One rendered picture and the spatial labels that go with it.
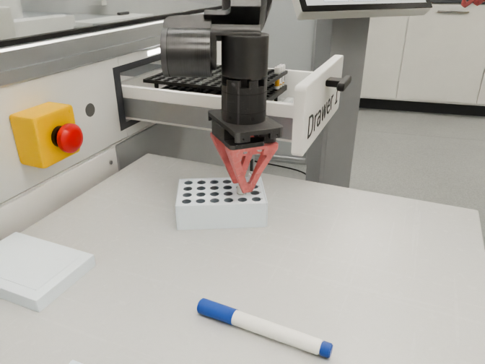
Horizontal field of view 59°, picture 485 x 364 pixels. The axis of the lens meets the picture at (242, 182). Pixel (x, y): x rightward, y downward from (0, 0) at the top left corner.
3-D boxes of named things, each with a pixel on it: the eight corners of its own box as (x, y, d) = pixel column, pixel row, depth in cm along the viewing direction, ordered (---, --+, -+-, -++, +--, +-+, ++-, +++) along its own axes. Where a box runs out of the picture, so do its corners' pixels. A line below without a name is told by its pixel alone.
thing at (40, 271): (96, 265, 51) (94, 253, 51) (39, 313, 44) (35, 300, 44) (18, 241, 56) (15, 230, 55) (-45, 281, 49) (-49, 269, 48)
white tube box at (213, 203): (260, 198, 67) (261, 176, 65) (267, 227, 59) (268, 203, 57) (180, 201, 66) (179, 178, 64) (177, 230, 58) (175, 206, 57)
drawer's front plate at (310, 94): (338, 107, 90) (343, 54, 85) (301, 157, 66) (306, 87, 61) (330, 107, 91) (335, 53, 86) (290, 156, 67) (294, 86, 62)
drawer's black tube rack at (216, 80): (286, 101, 88) (287, 69, 85) (255, 127, 73) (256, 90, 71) (190, 91, 96) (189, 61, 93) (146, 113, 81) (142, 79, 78)
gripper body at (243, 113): (235, 148, 51) (236, 85, 48) (206, 123, 59) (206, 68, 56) (283, 141, 53) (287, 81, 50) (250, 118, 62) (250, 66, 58)
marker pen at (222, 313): (333, 351, 40) (334, 338, 39) (328, 364, 38) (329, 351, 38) (204, 305, 45) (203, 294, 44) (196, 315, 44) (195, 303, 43)
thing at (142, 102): (328, 102, 89) (331, 72, 86) (294, 144, 67) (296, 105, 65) (163, 84, 102) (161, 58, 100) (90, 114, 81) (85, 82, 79)
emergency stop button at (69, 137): (88, 147, 60) (84, 120, 58) (68, 158, 57) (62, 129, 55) (71, 144, 61) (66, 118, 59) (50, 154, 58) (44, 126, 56)
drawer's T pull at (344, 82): (351, 82, 76) (351, 74, 76) (343, 92, 70) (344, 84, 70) (330, 81, 78) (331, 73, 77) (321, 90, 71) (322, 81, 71)
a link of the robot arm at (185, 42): (260, -37, 50) (256, 14, 58) (161, -39, 50) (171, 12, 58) (262, 50, 47) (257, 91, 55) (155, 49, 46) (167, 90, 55)
